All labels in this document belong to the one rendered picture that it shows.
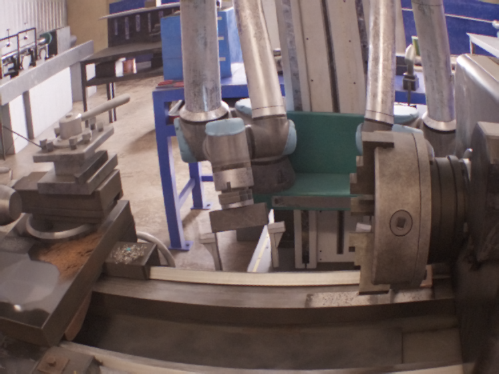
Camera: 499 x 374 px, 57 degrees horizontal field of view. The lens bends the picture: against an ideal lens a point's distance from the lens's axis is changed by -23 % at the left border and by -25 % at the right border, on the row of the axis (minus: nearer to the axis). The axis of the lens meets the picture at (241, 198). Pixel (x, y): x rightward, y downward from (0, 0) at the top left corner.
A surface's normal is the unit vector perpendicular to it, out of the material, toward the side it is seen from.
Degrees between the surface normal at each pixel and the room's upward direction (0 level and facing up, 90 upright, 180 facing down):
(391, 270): 107
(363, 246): 41
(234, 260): 0
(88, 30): 90
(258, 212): 66
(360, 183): 101
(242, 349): 10
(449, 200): 53
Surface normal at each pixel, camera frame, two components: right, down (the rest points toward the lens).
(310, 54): -0.22, 0.43
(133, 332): -0.09, -0.83
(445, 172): -0.15, -0.66
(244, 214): -0.13, 0.03
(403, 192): -0.19, -0.24
